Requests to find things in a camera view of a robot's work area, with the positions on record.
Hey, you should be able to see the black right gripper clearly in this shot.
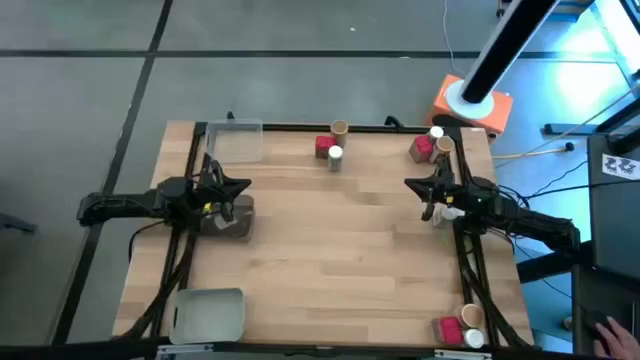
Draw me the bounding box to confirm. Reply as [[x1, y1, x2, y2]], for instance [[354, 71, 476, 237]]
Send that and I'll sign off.
[[403, 167, 471, 222]]

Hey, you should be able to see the grey floor object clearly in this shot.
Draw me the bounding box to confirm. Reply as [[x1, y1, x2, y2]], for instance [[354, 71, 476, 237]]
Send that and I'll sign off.
[[0, 212, 39, 236]]

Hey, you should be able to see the white printed sticker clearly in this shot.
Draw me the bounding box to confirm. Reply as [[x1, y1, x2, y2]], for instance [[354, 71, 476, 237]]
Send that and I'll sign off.
[[602, 153, 640, 181]]

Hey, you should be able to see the black desk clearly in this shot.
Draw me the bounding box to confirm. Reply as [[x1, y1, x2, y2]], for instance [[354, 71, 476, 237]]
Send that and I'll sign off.
[[572, 263, 640, 360]]

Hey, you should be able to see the black metal floor stand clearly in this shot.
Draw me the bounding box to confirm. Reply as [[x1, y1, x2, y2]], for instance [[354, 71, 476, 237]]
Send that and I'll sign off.
[[543, 94, 640, 137]]

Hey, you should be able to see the orange box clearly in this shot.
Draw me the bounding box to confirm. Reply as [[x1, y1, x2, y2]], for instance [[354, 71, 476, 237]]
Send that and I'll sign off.
[[427, 73, 515, 144]]

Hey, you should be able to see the white plastic bin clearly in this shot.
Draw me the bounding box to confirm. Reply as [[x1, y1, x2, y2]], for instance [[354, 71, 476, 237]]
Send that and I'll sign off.
[[168, 287, 246, 346]]

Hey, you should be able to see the white floor cable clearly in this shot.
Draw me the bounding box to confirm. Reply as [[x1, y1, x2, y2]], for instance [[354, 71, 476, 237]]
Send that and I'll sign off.
[[442, 0, 469, 79]]

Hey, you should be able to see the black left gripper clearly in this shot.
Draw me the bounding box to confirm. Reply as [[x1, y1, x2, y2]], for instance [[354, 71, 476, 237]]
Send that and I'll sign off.
[[197, 172, 253, 224]]

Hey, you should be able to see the beige cable with black plug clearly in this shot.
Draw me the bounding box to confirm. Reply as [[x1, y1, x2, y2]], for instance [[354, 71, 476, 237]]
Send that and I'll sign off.
[[492, 142, 575, 162]]

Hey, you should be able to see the white cap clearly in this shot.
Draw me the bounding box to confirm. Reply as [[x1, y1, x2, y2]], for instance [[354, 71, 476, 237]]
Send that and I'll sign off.
[[462, 327, 486, 350]]

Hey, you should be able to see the black metal table frame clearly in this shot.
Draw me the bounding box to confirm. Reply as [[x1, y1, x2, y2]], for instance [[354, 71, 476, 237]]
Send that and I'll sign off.
[[112, 118, 535, 351]]

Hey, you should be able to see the brown-lid spice jar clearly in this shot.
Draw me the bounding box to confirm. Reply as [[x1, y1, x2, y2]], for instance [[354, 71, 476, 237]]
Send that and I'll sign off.
[[329, 119, 350, 149], [454, 303, 485, 330], [430, 135, 456, 165]]

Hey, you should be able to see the person's hand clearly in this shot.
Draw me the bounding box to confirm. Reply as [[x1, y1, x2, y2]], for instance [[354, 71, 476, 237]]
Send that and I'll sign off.
[[594, 315, 640, 360]]

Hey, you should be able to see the black computer case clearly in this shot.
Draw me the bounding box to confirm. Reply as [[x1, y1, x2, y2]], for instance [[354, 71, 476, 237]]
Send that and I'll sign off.
[[587, 132, 640, 281]]

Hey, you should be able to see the white round pole base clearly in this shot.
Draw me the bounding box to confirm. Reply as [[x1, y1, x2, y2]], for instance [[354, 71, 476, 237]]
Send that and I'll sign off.
[[444, 78, 496, 120]]

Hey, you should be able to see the smoked grey plastic bin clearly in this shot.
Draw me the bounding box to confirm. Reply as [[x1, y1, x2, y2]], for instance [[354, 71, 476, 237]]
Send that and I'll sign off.
[[199, 193, 255, 240]]

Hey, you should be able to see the clear plastic bin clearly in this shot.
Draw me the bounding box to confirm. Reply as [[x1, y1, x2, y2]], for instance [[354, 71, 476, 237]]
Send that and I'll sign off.
[[204, 118, 265, 165]]

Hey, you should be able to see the red-lid spice jar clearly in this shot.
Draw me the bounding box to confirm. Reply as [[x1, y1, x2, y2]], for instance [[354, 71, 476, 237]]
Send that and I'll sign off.
[[432, 315, 465, 346], [408, 134, 434, 165], [314, 134, 337, 160]]

